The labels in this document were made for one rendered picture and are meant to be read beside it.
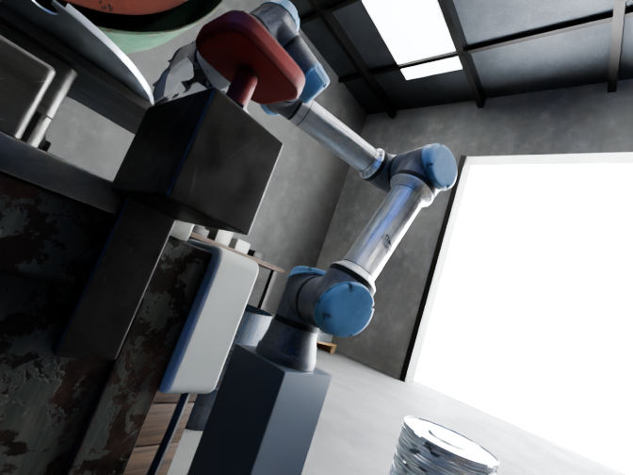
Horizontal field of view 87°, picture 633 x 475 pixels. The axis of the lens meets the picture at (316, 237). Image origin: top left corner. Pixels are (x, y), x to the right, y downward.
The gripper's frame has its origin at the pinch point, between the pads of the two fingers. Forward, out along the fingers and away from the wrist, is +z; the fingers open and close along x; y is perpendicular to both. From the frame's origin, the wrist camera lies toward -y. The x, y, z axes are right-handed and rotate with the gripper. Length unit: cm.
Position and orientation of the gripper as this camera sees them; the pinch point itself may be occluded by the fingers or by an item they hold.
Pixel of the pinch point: (162, 100)
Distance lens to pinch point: 59.3
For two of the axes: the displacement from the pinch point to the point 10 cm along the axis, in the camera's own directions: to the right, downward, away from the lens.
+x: -3.7, -7.0, -6.1
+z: -5.3, 7.0, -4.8
